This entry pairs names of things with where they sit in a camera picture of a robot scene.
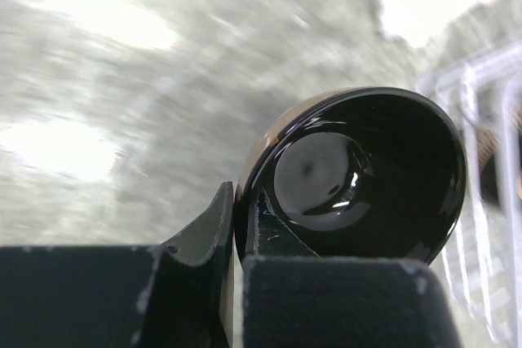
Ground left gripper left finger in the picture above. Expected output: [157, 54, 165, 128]
[1, 183, 234, 347]

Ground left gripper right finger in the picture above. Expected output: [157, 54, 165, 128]
[242, 192, 462, 347]

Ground brown bowl black interior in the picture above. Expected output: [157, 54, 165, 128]
[234, 87, 467, 263]

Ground black patterned bowl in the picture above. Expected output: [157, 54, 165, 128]
[476, 130, 502, 209]

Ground white wire dish rack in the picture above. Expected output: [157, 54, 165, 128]
[414, 40, 521, 345]

